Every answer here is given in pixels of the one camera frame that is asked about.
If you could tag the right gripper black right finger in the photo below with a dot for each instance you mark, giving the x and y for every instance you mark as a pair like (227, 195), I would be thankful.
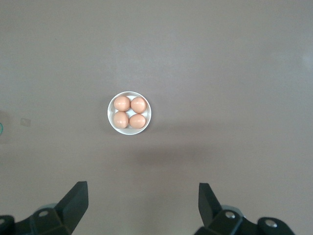
(210, 210)

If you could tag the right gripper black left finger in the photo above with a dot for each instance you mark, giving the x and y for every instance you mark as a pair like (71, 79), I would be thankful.
(71, 208)

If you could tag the brown egg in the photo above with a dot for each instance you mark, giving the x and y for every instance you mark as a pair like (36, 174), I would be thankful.
(122, 103)
(121, 119)
(137, 121)
(138, 104)

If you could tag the white round bowl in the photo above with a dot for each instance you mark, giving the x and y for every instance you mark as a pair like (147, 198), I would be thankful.
(128, 131)

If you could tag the clear tape patch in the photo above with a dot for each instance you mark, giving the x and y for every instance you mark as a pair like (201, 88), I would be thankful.
(25, 121)

